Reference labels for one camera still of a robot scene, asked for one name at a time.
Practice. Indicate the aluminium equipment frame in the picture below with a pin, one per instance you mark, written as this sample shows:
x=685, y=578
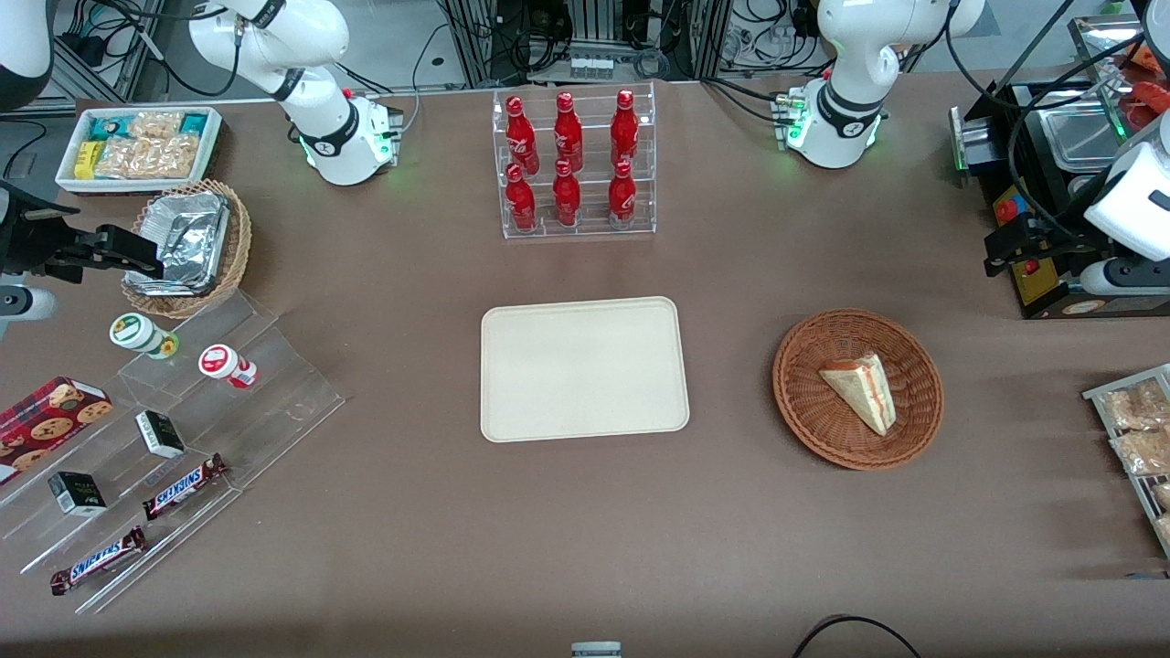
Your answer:
x=594, y=27

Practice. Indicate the clear bag of crackers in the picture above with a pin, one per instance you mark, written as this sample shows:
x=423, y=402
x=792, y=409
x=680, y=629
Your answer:
x=151, y=158
x=155, y=123

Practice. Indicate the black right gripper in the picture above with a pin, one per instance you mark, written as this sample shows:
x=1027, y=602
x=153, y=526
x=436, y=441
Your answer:
x=26, y=239

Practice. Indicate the triangular sandwich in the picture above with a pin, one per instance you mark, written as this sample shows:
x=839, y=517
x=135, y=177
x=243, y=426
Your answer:
x=864, y=393

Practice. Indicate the brown round wicker basket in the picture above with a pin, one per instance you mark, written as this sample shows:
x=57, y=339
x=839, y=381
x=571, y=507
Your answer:
x=823, y=416

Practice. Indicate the black countertop machine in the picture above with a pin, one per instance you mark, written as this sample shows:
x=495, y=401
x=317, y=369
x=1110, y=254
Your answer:
x=1042, y=183

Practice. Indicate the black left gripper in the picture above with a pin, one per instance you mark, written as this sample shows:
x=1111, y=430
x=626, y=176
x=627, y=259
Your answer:
x=1051, y=239

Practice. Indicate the green sunflower yogurt cup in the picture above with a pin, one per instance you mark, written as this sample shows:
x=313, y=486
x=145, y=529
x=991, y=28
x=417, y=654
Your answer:
x=137, y=333

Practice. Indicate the red white yogurt cup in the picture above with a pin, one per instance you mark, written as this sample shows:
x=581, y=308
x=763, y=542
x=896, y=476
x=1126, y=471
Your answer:
x=219, y=361

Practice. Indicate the clear acrylic bottle rack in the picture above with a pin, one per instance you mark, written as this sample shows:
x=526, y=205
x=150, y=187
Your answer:
x=594, y=224

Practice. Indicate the red cola bottle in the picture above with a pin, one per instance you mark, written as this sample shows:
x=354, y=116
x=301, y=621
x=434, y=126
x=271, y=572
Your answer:
x=567, y=196
x=622, y=196
x=568, y=132
x=519, y=132
x=520, y=201
x=624, y=128

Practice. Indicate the clear bag of pastries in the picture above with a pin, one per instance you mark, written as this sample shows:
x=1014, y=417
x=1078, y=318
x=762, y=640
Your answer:
x=1163, y=494
x=1143, y=452
x=1133, y=407
x=1165, y=528

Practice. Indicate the tan wicker basket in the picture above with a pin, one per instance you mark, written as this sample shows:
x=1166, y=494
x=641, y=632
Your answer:
x=239, y=242

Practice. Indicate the yellow snack packet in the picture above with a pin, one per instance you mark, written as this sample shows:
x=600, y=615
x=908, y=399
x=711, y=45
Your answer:
x=87, y=159

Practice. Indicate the red tartan cookie box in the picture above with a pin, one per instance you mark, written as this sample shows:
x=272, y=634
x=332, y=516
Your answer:
x=46, y=420

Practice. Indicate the Snickers chocolate bar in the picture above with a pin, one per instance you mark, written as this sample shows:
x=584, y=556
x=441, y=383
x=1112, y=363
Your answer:
x=183, y=486
x=98, y=559

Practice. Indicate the white rectangular snack bin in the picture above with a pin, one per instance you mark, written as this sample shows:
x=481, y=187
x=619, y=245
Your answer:
x=64, y=178

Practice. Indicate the small grey white device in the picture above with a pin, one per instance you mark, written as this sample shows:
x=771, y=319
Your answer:
x=596, y=650

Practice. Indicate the aluminium foil tray stack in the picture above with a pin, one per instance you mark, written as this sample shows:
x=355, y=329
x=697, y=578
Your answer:
x=192, y=238

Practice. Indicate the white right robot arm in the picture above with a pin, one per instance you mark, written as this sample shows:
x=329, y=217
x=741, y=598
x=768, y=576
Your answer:
x=338, y=137

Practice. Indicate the stainless steel pan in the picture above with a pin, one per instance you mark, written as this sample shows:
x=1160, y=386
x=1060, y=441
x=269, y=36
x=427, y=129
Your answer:
x=1083, y=137

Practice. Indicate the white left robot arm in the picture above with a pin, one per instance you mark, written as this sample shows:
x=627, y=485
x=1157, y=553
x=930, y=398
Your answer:
x=845, y=87

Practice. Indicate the clear acrylic stepped stand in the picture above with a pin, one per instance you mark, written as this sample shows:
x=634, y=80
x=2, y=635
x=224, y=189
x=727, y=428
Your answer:
x=274, y=402

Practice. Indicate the stainless steel tray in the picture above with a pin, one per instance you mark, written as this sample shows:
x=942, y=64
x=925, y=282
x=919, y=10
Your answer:
x=1101, y=41

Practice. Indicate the beige plastic tray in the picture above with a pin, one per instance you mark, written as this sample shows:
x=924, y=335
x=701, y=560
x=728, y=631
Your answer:
x=585, y=370

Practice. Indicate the small black box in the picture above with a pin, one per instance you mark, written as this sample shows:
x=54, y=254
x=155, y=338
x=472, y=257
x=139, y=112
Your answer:
x=78, y=493
x=160, y=434

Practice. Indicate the teal snack packet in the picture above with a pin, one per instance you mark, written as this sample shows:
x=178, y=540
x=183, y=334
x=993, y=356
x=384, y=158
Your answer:
x=194, y=122
x=108, y=126

